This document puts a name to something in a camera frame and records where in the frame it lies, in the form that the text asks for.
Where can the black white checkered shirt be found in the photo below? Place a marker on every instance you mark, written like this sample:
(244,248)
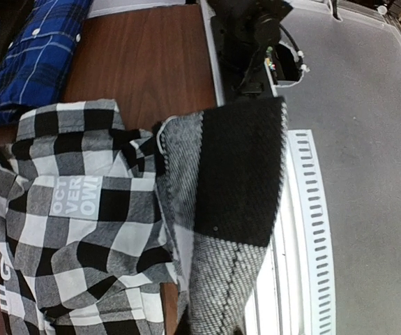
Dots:
(95,218)

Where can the right circuit board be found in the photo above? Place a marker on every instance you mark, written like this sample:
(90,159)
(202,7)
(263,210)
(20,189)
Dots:
(271,65)

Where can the folded blue plaid shirt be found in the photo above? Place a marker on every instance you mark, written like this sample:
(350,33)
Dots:
(37,43)

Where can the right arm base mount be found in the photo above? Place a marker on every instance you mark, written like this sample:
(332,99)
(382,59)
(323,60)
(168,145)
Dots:
(243,36)

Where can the front aluminium rail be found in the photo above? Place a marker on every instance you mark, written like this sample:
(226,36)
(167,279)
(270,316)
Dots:
(295,289)

